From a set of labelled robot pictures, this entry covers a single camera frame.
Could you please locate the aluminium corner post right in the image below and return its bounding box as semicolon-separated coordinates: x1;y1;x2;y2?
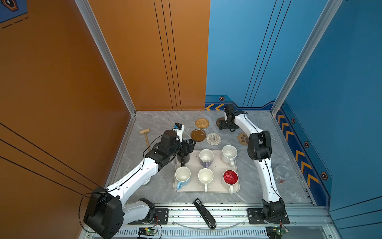
270;0;343;116

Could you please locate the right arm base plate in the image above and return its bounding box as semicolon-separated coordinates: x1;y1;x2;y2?
247;208;290;225

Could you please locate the white woven round coaster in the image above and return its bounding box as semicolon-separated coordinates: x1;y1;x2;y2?
206;133;221;146

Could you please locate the aluminium corner post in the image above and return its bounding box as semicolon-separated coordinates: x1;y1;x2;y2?
270;0;343;116
75;0;136;116

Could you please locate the beige serving tray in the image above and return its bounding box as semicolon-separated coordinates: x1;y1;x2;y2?
173;150;240;194

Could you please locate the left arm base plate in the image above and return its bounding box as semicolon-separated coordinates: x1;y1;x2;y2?
129;208;169;225

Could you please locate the dark brown round wooden coaster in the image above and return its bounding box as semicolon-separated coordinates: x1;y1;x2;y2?
216;117;225;127

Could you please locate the small wooden mallet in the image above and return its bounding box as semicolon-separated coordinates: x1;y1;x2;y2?
139;128;150;150

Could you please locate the red mug white handle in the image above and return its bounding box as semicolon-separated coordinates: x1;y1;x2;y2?
221;170;239;194

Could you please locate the clear glass cup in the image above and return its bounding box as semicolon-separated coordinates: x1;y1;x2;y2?
273;165;291;183

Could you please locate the light blue mug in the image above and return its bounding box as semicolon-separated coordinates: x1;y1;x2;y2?
175;166;191;190

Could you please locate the aluminium front rail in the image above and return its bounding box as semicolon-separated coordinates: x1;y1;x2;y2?
156;203;334;228

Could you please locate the white mug front middle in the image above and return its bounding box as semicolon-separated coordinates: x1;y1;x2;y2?
198;168;214;192

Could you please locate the aluminium corner post left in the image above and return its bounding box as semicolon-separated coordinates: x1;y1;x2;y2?
75;0;136;116

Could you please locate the purple mug white inside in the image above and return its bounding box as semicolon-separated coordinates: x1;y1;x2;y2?
199;149;214;168

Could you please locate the woven rattan round coaster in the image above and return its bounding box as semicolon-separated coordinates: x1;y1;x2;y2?
195;118;210;129

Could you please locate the black mug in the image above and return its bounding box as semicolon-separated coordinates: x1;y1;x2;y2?
177;153;190;167

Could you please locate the cork paw print coaster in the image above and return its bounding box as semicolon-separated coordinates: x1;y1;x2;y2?
237;132;249;145

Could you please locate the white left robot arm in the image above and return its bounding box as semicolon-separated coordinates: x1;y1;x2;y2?
82;128;197;239

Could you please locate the circuit board right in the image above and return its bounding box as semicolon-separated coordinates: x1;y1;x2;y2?
266;227;289;239

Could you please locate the glossy brown round coaster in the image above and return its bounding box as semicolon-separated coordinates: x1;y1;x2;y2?
191;128;207;142

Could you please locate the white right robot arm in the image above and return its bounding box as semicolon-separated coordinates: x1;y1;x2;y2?
218;104;290;224

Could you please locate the white mug back right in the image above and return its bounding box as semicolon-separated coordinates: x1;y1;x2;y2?
221;145;238;167

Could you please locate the black handheld scanner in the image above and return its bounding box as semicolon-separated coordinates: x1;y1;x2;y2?
193;198;217;230

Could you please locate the green circuit board left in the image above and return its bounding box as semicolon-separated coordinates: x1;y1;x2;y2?
137;228;158;239

